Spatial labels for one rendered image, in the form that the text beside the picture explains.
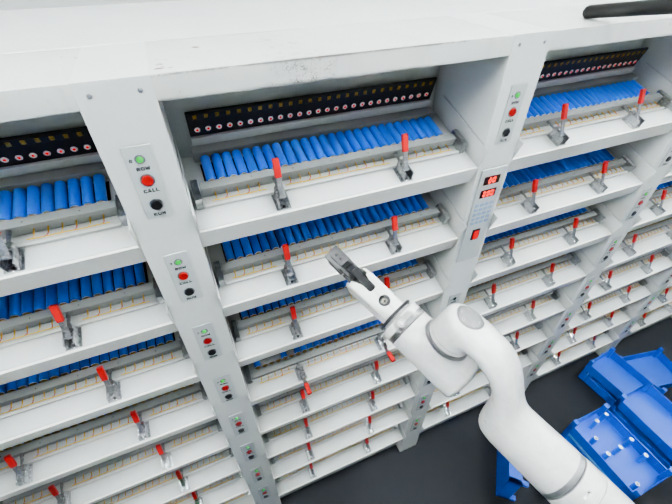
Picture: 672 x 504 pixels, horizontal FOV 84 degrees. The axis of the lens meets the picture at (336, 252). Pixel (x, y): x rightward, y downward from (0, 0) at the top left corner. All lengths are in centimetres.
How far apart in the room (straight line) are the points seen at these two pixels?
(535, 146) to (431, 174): 30
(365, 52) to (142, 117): 34
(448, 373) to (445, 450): 152
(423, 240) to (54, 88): 77
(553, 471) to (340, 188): 59
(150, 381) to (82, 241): 41
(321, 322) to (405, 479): 123
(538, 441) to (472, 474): 148
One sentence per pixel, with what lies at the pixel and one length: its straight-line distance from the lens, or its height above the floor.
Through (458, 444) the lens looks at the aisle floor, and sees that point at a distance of 221.
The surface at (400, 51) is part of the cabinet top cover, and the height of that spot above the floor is 182.
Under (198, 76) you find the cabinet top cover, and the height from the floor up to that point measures 182.
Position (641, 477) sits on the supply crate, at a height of 32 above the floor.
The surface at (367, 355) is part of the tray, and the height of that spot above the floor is 97.
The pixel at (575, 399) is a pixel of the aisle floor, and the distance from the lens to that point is 259.
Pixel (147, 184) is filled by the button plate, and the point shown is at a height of 168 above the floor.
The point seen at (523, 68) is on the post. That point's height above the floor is 177.
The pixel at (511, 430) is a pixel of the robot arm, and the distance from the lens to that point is 70.
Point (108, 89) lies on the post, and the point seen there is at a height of 182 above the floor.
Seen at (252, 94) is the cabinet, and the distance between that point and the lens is 82.
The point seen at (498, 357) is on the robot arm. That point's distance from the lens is 63.
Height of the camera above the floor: 198
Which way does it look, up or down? 41 degrees down
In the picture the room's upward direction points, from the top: straight up
